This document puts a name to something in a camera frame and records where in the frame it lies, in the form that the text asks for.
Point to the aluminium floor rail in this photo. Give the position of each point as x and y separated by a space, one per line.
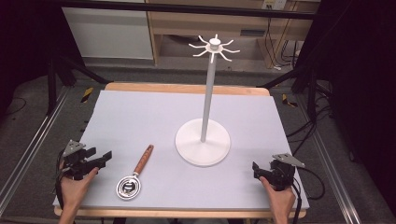
333 174
31 146

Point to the black curtain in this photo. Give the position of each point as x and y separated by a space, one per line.
25 46
361 77

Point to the person's right hand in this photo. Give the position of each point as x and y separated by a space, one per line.
281 199

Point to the white power strip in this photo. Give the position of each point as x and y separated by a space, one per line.
274 4

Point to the yellow black tape marker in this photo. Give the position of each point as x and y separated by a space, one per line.
87 94
289 101

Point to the white hook rack stand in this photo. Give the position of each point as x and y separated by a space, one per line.
204 140

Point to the white panel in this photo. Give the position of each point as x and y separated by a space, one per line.
109 34

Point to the pale grey table mat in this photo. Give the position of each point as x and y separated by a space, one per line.
149 124

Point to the black horizontal frame bar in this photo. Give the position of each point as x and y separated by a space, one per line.
186 8

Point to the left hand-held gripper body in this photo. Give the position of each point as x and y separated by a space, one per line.
77 161

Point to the wooden table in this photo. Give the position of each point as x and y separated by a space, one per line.
186 88

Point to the wooden cabinet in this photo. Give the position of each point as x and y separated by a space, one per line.
199 25

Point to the black metal stand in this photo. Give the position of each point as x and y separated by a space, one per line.
311 87
53 84

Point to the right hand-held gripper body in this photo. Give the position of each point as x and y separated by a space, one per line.
281 172

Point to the person's left hand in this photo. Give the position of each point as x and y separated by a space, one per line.
74 189

